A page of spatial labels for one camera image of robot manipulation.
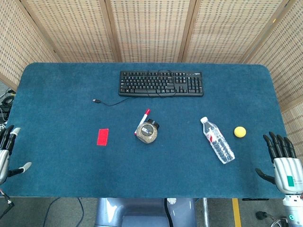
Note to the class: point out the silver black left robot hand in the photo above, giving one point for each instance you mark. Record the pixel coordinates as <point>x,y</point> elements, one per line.
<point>3,163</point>

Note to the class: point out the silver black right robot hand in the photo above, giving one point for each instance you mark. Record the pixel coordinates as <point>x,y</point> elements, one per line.
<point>287,170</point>

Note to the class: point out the red rectangular block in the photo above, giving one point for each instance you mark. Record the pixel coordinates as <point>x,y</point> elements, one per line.
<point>103,136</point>

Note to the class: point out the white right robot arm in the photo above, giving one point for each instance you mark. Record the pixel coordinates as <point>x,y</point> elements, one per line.
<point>293,208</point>

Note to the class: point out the black knob with metal rod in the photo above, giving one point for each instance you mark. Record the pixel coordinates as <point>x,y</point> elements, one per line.
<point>260,215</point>

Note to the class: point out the yellow ball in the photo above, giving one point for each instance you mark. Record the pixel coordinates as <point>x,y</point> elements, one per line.
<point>240,131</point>

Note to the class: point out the blue felt table mat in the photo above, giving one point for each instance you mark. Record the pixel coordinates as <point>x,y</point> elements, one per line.
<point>71,165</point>

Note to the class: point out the clear plastic water bottle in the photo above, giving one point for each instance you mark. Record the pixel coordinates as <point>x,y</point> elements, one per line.
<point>219,142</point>

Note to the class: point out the metal pole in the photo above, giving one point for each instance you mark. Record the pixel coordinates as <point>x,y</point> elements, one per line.
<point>205,212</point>

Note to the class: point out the seed jar with black lid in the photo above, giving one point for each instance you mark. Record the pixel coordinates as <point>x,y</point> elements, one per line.
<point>146,133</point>

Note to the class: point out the blue-grey robot torso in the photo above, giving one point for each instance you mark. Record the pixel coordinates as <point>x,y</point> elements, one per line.
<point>142,212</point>

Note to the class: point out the red white marker pen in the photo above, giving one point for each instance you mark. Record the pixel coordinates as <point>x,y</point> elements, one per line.
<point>145,117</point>

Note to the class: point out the black computer keyboard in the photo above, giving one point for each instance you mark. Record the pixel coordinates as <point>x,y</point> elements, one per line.
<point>161,84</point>

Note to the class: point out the woven bamboo folding screen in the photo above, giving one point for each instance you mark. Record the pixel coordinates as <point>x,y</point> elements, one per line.
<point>151,28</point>

